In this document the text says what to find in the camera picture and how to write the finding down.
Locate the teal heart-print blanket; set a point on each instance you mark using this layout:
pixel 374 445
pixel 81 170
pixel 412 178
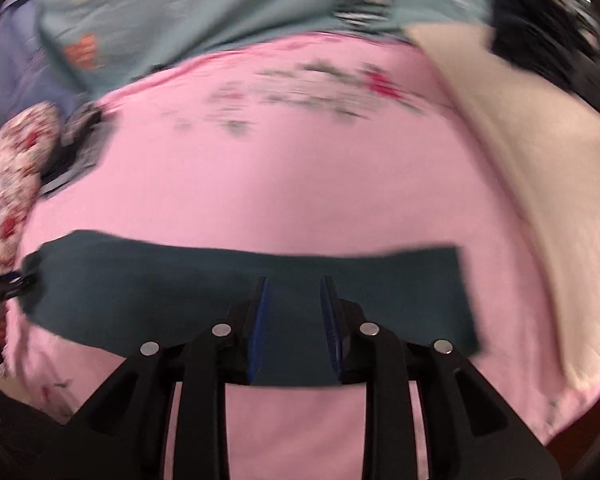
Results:
pixel 205 15

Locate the folded grey garment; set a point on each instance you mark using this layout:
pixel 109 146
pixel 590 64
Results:
pixel 87 170

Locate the red floral rolled quilt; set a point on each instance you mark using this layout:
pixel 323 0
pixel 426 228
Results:
pixel 10 180

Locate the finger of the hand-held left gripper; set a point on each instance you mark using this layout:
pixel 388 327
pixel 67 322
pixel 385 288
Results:
pixel 12 284

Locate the crumpled navy garment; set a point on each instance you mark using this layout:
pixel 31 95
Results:
pixel 535 40

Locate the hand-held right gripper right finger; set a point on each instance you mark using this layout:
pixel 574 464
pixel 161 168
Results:
pixel 380 385

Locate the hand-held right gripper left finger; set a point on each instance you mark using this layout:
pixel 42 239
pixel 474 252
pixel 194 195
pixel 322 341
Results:
pixel 200 385

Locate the dark teal pants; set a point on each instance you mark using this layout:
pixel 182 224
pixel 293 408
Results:
pixel 155 290

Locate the folded dark navy garment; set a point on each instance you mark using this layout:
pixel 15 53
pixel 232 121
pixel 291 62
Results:
pixel 75 155

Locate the pink floral blanket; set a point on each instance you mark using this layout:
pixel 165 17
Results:
pixel 280 175

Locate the cream quilted pillow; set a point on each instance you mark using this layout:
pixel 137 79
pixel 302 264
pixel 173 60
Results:
pixel 545 170

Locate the blue plaid pillow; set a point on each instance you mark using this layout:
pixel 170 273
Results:
pixel 15 75

